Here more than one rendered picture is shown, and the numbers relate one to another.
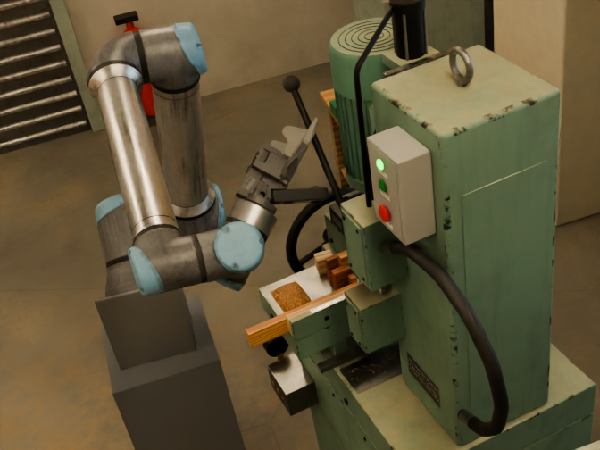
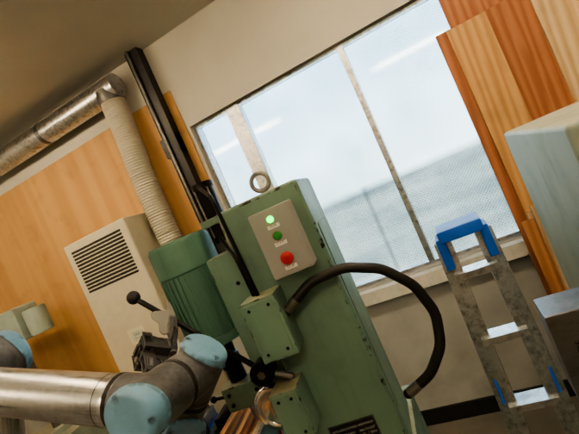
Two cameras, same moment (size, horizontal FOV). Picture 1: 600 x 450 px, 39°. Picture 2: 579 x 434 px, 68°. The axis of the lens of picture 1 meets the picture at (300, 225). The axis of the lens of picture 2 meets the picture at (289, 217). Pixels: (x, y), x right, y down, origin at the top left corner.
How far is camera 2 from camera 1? 1.14 m
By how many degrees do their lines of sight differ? 64
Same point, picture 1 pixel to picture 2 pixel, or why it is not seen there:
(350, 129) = (194, 299)
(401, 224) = (304, 249)
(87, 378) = not seen: outside the picture
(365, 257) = (283, 321)
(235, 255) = (209, 350)
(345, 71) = (177, 252)
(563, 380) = not seen: hidden behind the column
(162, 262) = (157, 381)
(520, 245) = not seen: hidden behind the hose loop
